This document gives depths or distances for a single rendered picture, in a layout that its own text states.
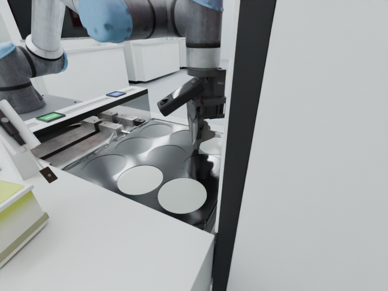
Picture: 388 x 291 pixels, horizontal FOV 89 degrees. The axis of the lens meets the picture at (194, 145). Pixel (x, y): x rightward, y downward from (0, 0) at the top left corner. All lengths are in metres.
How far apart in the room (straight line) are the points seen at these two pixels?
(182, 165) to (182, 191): 0.09
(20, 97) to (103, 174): 0.57
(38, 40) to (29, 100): 0.22
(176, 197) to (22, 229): 0.23
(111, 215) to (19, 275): 0.10
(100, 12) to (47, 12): 0.51
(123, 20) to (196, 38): 0.14
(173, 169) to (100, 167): 0.18
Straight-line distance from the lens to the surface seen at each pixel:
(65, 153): 0.68
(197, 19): 0.44
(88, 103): 0.81
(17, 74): 0.99
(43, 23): 0.91
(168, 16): 0.48
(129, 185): 0.46
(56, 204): 0.37
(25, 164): 0.44
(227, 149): 0.18
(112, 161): 0.54
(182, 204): 0.40
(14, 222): 0.31
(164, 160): 0.51
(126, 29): 0.40
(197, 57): 0.44
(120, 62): 4.52
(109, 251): 0.28
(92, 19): 0.41
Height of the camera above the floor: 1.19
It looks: 31 degrees down
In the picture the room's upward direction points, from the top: straight up
